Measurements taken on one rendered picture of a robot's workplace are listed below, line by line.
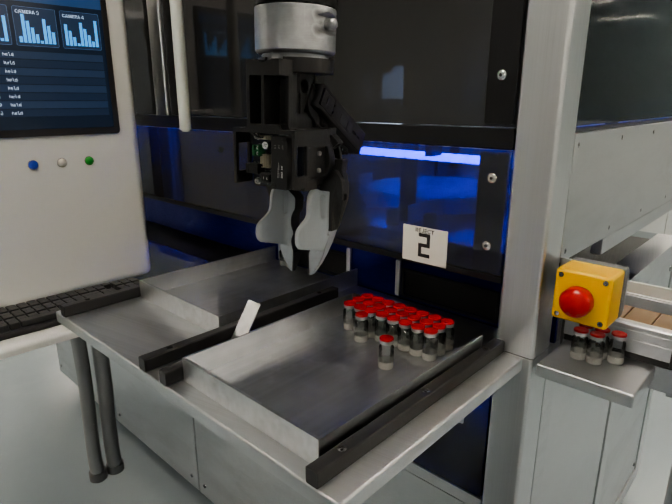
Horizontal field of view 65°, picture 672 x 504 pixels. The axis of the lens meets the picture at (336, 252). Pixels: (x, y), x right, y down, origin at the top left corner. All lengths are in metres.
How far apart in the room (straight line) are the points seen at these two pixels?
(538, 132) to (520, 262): 0.18
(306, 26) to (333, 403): 0.44
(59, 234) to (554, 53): 1.09
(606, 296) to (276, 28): 0.52
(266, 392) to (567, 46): 0.58
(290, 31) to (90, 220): 0.99
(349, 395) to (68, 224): 0.88
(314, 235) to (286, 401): 0.25
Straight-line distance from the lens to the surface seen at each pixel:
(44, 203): 1.36
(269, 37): 0.50
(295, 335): 0.86
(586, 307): 0.74
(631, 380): 0.84
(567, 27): 0.76
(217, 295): 1.05
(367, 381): 0.73
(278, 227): 0.55
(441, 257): 0.85
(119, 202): 1.42
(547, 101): 0.76
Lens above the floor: 1.25
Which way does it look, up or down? 16 degrees down
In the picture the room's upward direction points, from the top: straight up
